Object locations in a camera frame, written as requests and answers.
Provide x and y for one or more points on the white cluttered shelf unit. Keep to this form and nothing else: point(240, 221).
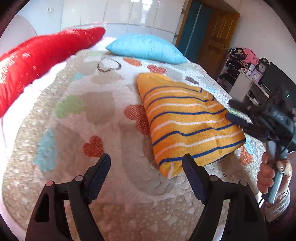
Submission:
point(242, 81)

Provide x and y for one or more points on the right hand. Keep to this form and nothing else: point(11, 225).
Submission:
point(266, 175)

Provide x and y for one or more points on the yellow striped knit sweater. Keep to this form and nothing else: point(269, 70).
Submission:
point(185, 119)

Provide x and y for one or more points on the turquoise knit pillow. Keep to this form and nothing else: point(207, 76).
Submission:
point(149, 47)

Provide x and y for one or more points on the pink sleeved right forearm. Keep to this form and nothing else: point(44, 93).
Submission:
point(278, 211)

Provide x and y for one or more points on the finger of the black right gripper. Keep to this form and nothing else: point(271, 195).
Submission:
point(248, 109)
point(248, 128)

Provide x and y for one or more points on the brown wooden door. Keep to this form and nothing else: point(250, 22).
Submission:
point(219, 33)

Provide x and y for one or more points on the pink cloth on shelf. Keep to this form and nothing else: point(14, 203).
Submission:
point(250, 56)

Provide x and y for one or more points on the round analog clock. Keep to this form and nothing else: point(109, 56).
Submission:
point(263, 65)

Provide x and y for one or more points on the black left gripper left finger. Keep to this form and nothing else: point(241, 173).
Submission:
point(49, 221)

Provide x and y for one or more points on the red quilted blanket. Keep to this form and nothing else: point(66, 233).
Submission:
point(33, 58)

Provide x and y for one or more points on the white heart pattern bedspread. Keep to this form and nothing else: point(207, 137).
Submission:
point(84, 107)

